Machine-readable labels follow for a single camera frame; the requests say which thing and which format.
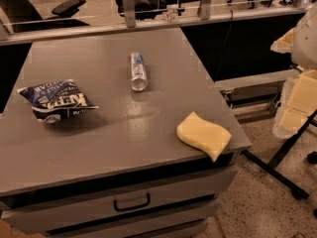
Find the grey drawer cabinet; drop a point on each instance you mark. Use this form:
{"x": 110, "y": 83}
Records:
{"x": 60, "y": 179}

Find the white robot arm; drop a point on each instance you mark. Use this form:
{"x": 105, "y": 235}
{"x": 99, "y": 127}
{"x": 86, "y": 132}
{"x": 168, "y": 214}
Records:
{"x": 304, "y": 43}

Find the grey metal railing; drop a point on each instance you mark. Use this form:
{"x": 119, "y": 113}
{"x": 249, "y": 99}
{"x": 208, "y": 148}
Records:
{"x": 23, "y": 26}

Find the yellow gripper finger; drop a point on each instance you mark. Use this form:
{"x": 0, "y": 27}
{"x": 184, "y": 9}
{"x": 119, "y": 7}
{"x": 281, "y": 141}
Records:
{"x": 283, "y": 44}
{"x": 298, "y": 101}

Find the silver blue drink can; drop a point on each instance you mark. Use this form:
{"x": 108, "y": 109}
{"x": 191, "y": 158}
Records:
{"x": 138, "y": 74}

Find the black drawer handle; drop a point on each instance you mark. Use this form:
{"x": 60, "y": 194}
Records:
{"x": 132, "y": 203}

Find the yellow sponge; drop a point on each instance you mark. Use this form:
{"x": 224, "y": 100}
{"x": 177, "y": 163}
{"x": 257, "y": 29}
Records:
{"x": 203, "y": 135}

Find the blue chip bag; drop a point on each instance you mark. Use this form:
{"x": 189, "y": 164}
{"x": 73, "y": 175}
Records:
{"x": 55, "y": 101}

